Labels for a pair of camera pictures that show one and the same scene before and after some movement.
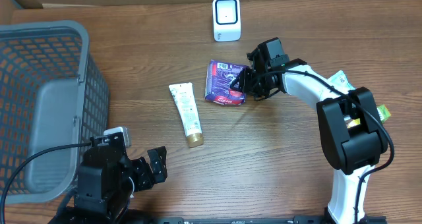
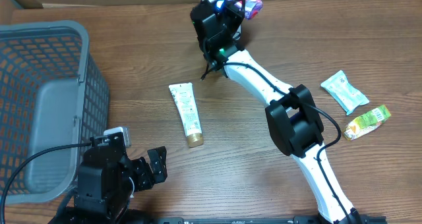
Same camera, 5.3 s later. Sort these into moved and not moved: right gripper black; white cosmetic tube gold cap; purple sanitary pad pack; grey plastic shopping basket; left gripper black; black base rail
Moved: purple sanitary pad pack; right gripper black
Not moved: grey plastic shopping basket; black base rail; left gripper black; white cosmetic tube gold cap
